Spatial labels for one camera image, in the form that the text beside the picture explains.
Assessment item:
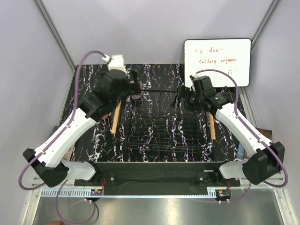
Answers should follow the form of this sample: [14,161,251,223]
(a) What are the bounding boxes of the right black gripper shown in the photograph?
[170,85,203,113]

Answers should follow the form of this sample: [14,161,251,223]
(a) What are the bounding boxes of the lilac mug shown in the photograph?
[130,81,143,100]

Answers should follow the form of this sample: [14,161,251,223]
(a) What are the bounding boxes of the pink cup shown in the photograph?
[101,113,110,120]

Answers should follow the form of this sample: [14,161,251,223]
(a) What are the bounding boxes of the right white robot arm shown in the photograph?
[177,76,285,186]

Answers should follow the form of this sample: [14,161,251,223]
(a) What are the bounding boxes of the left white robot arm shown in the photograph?
[23,69,142,188]

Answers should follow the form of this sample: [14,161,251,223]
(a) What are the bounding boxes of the black marble mat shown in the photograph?
[70,64,239,162]

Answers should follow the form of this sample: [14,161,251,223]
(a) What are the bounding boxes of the white whiteboard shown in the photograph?
[184,38,252,87]

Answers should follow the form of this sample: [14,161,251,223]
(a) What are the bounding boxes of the books at right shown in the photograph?
[236,127,272,159]

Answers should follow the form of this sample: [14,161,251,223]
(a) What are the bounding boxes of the Tale of Two Cities book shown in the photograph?
[51,126,75,161]

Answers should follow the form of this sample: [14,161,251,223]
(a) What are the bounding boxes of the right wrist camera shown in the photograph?
[190,75,201,92]

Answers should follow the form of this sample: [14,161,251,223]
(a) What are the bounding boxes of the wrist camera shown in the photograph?
[190,75,201,92]
[102,54,126,73]

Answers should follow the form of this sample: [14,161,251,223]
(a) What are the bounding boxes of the left wooden rack handle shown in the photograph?
[111,101,122,135]

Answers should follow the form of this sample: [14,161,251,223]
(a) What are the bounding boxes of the wooden rack handle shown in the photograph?
[208,112,216,140]
[111,101,122,135]

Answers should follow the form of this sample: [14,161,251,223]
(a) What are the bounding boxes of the right wooden rack handle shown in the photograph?
[208,112,216,140]

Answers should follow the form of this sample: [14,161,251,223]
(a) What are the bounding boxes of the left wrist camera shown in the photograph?
[102,54,126,73]

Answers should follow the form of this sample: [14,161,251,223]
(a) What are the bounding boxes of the black wire dish rack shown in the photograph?
[117,90,211,153]

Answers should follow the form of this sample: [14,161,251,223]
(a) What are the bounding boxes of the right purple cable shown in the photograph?
[195,69,289,204]

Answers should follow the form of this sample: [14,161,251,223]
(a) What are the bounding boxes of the purple cable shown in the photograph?
[195,69,289,204]
[18,50,110,225]

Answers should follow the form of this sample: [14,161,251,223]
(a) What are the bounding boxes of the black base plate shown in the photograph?
[74,161,241,195]

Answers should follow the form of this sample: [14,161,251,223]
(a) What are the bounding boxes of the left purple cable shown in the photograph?
[18,50,110,225]

